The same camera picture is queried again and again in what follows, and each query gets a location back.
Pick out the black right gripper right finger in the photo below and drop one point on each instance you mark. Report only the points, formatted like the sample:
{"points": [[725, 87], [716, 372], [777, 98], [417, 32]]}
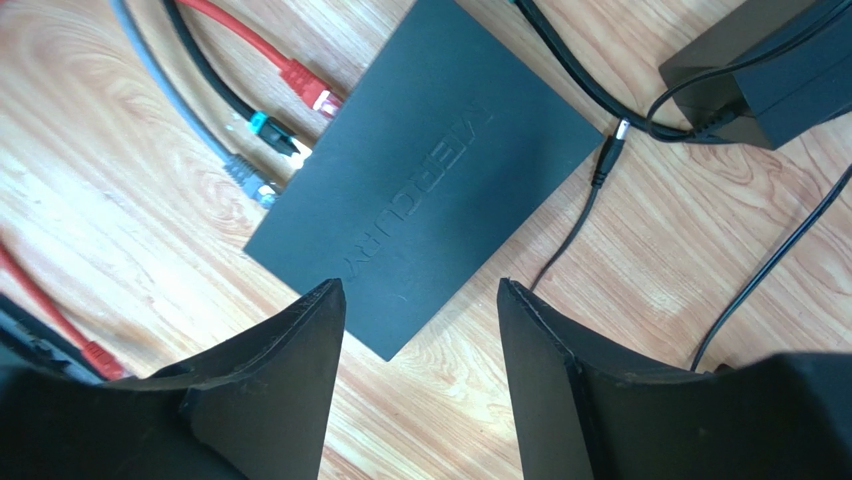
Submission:
{"points": [[586, 407]]}

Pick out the black network switch box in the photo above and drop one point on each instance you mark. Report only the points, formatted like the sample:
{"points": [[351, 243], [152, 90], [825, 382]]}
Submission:
{"points": [[446, 146]]}

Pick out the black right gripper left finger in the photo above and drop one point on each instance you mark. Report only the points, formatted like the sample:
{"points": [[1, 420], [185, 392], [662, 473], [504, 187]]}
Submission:
{"points": [[255, 406]]}

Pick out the black power adapter brick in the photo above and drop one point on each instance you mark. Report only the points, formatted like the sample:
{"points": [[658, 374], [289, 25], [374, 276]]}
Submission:
{"points": [[784, 67]]}

